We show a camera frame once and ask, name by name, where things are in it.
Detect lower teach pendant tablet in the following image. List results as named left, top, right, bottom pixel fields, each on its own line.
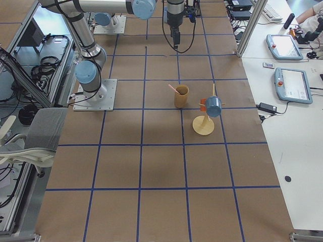
left=274, top=68, right=313, bottom=104

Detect teach pendant tablet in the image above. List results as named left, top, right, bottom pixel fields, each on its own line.
left=274, top=68, right=313, bottom=104
left=266, top=34, right=303, bottom=61

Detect blue cup on stand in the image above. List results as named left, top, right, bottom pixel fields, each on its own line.
left=205, top=96, right=222, bottom=117

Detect white keyboard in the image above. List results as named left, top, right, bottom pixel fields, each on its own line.
left=262, top=4, right=283, bottom=23

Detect upper teach pendant tablet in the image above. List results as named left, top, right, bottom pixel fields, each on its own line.
left=266, top=34, right=303, bottom=61

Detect tan cylindrical holder cup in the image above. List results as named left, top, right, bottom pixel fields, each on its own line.
left=174, top=85, right=189, bottom=108

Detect orange cup on stand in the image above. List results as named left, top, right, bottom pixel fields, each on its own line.
left=199, top=98, right=206, bottom=112

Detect black power adapter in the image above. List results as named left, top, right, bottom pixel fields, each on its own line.
left=256, top=102, right=277, bottom=114

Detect small white label card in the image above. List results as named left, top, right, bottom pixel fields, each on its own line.
left=262, top=62, right=275, bottom=69

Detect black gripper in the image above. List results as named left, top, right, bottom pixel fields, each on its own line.
left=170, top=26, right=181, bottom=49

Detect grey office chair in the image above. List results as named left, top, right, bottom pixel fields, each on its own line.
left=1, top=107, right=68, bottom=177

